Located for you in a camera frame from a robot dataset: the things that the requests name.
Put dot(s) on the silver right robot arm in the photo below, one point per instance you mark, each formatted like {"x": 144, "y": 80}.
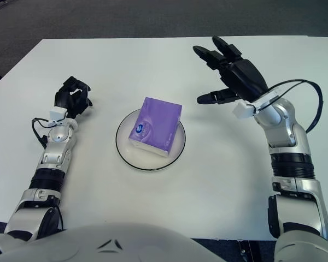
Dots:
{"x": 287, "y": 136}

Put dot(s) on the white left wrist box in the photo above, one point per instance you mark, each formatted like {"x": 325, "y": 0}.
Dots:
{"x": 57, "y": 112}

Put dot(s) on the white plate with black rim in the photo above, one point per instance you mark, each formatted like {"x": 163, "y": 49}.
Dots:
{"x": 124, "y": 147}

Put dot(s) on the black table frame part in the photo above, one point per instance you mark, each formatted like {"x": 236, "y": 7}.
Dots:
{"x": 244, "y": 252}

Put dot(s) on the purple tissue paper pack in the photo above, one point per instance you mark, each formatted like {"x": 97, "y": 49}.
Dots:
{"x": 155, "y": 125}

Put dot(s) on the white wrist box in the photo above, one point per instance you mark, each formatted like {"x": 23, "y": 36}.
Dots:
{"x": 242, "y": 112}
{"x": 57, "y": 112}

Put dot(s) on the grey robot torso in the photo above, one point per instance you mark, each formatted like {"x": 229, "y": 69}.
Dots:
{"x": 112, "y": 245}

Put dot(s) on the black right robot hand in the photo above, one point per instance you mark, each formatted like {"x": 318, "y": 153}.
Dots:
{"x": 243, "y": 76}

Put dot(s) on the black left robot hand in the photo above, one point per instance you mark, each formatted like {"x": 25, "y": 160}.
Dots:
{"x": 65, "y": 99}

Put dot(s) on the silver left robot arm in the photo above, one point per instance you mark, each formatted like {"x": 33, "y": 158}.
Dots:
{"x": 53, "y": 154}

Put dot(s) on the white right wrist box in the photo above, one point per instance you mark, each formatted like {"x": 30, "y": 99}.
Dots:
{"x": 242, "y": 112}

